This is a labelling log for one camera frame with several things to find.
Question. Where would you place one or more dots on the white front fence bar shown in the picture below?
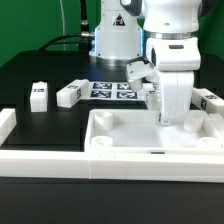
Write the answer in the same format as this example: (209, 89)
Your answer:
(161, 167)

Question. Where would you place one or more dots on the printed marker sheet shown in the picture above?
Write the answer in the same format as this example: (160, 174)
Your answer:
(113, 91)

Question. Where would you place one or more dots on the white desk top tray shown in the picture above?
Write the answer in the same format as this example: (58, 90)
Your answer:
(139, 131)

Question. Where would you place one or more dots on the white right fence block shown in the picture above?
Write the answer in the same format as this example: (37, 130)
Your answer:
(218, 121)

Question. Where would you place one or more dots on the white fence block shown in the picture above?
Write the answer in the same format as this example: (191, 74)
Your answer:
(7, 123)
(218, 121)

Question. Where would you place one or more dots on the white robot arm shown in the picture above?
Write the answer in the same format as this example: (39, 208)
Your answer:
(126, 25)

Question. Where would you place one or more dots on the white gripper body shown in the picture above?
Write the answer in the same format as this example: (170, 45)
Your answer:
(171, 65)

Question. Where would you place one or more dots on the white left fence block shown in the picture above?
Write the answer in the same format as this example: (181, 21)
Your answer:
(7, 123)

